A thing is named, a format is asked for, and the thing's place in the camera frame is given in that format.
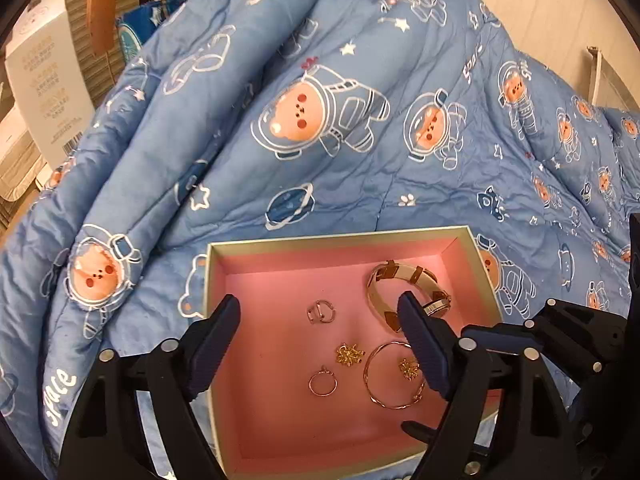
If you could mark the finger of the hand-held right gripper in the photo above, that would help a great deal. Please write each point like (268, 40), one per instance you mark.
(575, 332)
(420, 431)

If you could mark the white louvered closet door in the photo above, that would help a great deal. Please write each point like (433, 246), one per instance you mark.
(75, 5)

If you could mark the blue bear printed blanket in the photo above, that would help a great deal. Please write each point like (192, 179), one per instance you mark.
(350, 170)

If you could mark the rose gold bangle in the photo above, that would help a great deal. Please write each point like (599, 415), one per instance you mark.
(366, 370)

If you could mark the green box with pink lining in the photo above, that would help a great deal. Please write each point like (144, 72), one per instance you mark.
(280, 410)

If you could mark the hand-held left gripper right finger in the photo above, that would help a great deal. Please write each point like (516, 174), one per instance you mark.
(425, 355)

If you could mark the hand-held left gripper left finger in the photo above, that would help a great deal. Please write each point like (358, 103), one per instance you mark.
(215, 342)

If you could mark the gold flower earring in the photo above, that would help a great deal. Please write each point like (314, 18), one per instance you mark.
(350, 355)
(407, 367)

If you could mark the white tall cardboard box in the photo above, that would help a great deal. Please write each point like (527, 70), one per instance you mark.
(45, 75)

